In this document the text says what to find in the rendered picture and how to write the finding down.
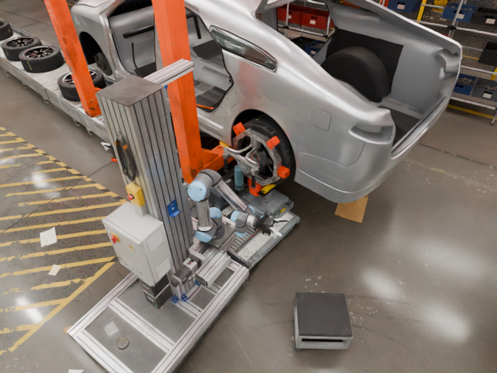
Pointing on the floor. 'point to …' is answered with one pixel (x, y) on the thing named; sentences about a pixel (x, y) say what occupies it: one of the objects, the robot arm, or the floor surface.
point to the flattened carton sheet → (353, 209)
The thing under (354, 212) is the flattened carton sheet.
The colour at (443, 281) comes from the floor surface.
